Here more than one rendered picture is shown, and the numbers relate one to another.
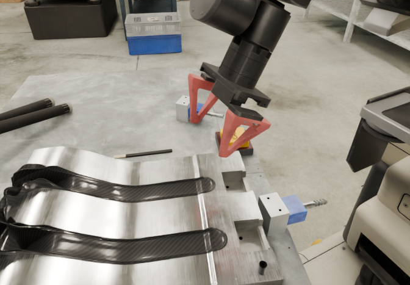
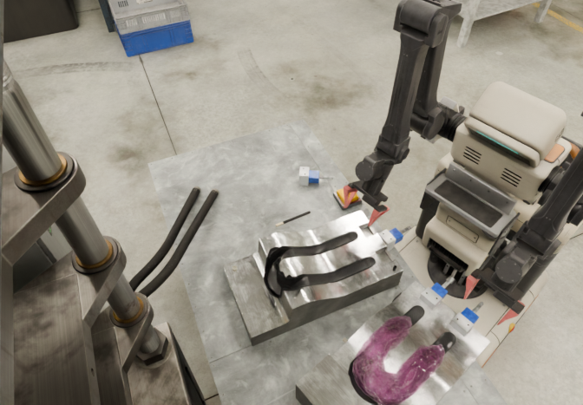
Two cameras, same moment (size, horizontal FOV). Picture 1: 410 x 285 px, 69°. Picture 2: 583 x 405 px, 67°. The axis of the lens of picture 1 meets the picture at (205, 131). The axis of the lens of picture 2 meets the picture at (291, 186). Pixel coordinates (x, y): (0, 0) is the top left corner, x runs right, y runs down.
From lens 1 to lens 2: 0.98 m
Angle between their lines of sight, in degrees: 17
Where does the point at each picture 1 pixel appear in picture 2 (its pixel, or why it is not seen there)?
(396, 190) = (444, 214)
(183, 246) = (357, 268)
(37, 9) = not seen: outside the picture
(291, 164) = not seen: hidden behind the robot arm
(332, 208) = (401, 206)
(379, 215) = (437, 227)
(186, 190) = (343, 240)
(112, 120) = (253, 195)
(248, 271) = (389, 271)
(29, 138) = (206, 225)
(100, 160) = (293, 235)
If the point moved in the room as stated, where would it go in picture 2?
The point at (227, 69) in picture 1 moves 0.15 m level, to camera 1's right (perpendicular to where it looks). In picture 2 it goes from (369, 189) to (415, 179)
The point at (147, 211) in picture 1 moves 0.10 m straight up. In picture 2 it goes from (331, 256) to (333, 238)
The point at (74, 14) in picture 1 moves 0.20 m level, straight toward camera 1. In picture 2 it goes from (25, 4) to (32, 13)
